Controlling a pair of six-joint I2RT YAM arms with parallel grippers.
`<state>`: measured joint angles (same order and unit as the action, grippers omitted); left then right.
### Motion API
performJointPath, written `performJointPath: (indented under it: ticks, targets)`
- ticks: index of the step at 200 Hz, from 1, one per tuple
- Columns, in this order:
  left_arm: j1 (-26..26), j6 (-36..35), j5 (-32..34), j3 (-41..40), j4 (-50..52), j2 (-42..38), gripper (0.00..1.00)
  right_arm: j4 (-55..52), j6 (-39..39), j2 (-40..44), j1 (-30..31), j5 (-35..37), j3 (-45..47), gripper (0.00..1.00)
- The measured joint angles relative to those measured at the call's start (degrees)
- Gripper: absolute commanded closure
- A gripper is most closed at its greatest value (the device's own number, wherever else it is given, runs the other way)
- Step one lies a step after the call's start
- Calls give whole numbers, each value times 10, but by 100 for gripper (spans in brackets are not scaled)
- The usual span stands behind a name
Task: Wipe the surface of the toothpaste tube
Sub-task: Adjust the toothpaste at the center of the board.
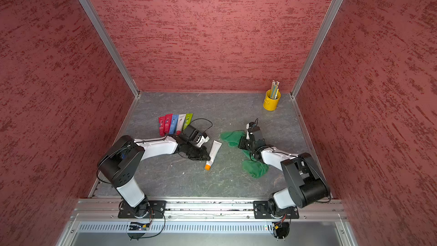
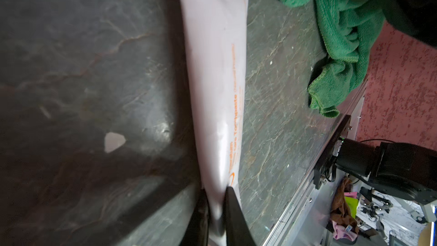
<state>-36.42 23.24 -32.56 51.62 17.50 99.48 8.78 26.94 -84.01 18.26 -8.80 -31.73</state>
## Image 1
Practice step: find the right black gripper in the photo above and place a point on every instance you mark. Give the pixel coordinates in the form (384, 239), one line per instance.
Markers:
(242, 141)

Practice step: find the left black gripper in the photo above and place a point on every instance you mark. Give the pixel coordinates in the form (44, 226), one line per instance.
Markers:
(203, 151)

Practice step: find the white tube orange cap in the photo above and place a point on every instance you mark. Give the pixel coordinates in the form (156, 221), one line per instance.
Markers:
(213, 153)

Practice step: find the green microfiber cloth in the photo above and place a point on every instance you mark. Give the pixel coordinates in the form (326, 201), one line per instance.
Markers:
(252, 167)

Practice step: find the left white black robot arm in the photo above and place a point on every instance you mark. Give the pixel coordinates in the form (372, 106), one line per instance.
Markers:
(121, 161)

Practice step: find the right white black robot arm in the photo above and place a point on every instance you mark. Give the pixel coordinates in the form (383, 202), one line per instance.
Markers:
(305, 183)

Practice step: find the green tube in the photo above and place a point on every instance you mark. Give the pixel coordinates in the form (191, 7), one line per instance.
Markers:
(188, 119)

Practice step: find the white tube red cap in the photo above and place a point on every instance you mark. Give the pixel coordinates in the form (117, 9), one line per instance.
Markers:
(180, 124)

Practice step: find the blue tube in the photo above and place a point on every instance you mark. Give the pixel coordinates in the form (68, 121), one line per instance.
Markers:
(173, 125)

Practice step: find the red pink tube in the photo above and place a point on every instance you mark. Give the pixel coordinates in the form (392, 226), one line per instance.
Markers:
(167, 124)

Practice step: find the dark red tube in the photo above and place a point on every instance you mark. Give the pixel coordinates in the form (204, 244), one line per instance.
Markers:
(161, 120)

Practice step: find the yellow cup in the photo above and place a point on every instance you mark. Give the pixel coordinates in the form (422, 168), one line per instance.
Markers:
(269, 103)

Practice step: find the bundle of pencils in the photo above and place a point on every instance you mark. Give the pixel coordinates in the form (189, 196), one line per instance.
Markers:
(274, 90)

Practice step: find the left corner aluminium profile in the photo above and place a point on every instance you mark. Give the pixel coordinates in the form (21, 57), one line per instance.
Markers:
(110, 46)

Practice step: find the corner aluminium profile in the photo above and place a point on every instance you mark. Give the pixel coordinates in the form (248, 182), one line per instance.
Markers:
(320, 37)
(110, 46)

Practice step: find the right corner aluminium profile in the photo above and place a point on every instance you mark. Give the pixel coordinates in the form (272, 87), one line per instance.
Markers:
(320, 37)

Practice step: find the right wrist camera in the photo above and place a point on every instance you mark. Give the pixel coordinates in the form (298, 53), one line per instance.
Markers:
(253, 132)

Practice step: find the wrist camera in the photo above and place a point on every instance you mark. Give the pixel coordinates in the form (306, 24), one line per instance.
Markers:
(253, 132)
(195, 136)

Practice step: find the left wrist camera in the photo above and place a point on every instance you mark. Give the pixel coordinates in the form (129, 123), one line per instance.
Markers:
(195, 136)

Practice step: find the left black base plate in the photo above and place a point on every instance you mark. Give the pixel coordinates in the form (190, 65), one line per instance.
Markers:
(146, 209)

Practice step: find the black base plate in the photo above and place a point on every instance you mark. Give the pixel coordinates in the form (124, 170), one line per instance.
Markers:
(146, 209)
(263, 209)

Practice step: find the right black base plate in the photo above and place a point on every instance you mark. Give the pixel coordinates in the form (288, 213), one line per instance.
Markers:
(263, 209)

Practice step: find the right controller board with cables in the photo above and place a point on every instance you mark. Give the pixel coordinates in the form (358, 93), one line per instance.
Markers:
(281, 228)

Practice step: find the controller board with cables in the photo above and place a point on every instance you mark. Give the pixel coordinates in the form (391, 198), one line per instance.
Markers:
(139, 230)
(281, 228)

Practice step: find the left controller board with cables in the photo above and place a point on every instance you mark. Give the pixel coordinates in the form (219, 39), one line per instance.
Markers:
(139, 230)

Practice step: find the aluminium front rail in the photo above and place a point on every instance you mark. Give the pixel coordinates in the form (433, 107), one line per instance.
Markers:
(205, 209)

